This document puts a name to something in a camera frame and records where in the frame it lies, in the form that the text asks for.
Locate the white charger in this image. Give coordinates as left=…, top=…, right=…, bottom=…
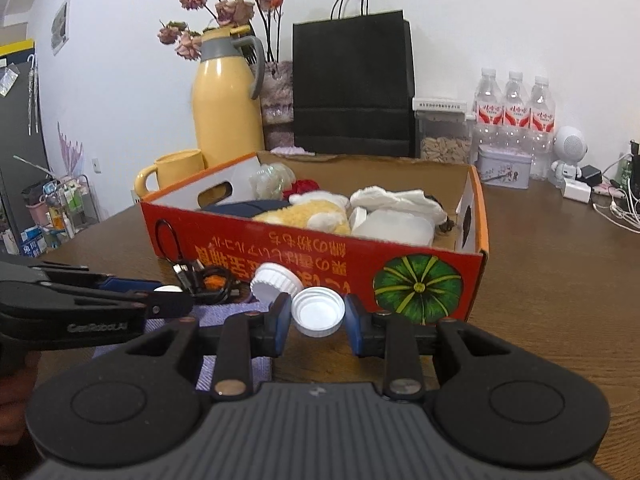
left=560, top=177, right=593, bottom=204

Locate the clear seed container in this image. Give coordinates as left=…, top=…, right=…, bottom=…
left=416, top=110, right=473, bottom=165

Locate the red label water bottle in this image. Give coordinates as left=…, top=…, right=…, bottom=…
left=501, top=71, right=532, bottom=161
left=472, top=67, right=503, bottom=153
left=528, top=76, right=557, bottom=181

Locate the white plush toy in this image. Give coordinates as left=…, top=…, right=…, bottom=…
left=349, top=186, right=448, bottom=223

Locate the flat white box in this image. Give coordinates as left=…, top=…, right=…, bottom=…
left=412, top=96, right=468, bottom=122

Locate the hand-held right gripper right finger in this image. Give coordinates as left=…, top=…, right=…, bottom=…
left=344, top=294, right=543, bottom=403

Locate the dried rose bouquet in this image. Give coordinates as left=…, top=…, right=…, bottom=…
left=157, top=0, right=286, bottom=63

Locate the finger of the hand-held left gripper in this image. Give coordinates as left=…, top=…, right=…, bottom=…
left=50, top=285, right=194, bottom=321
left=0, top=254, right=162, bottom=294

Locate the printed tin box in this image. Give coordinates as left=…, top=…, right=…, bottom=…
left=475, top=144, right=532, bottom=190

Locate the yellow mug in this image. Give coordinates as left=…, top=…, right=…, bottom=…
left=135, top=149, right=207, bottom=198

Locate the navy blue pouch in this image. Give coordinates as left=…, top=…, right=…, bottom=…
left=192, top=199, right=291, bottom=220

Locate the black cabinet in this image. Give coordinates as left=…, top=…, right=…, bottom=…
left=0, top=40, right=51, bottom=256

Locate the black cable bundle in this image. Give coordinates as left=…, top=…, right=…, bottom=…
left=155, top=219, right=253, bottom=306

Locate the yellow plush toy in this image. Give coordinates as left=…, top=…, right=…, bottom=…
left=252, top=191, right=353, bottom=236

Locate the ridged white lid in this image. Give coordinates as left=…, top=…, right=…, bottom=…
left=250, top=262, right=304, bottom=303

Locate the translucent white plastic container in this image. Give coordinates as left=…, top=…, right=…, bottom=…
left=350, top=207, right=435, bottom=247

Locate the red knitted item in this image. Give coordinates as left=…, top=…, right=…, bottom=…
left=282, top=177, right=321, bottom=201

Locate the pink grey textured vase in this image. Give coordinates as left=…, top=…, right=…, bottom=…
left=250, top=60, right=294, bottom=151

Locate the white robot toy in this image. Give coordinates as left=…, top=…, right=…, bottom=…
left=550, top=126, right=588, bottom=186

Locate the smooth white bottle cap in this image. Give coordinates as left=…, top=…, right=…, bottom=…
left=291, top=287, right=347, bottom=337

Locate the yellow thermos jug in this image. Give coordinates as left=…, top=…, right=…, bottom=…
left=191, top=25, right=266, bottom=168

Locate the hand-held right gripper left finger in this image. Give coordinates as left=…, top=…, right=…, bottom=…
left=92, top=292, right=294, bottom=401

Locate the purple flower wall sticker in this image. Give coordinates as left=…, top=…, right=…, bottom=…
left=56, top=121, right=86, bottom=176

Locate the black paper bag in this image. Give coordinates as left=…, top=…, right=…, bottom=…
left=292, top=0, right=417, bottom=158

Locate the wall poster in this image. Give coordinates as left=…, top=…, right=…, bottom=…
left=50, top=2, right=70, bottom=53

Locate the orange cardboard box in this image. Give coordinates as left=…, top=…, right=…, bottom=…
left=139, top=150, right=490, bottom=326

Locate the wire rack with bottles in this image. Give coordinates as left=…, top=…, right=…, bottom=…
left=20, top=172, right=101, bottom=256

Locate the white cable bundle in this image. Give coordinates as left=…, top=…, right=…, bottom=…
left=590, top=150, right=640, bottom=233

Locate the purple towel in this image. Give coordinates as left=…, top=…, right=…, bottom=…
left=192, top=300, right=276, bottom=393

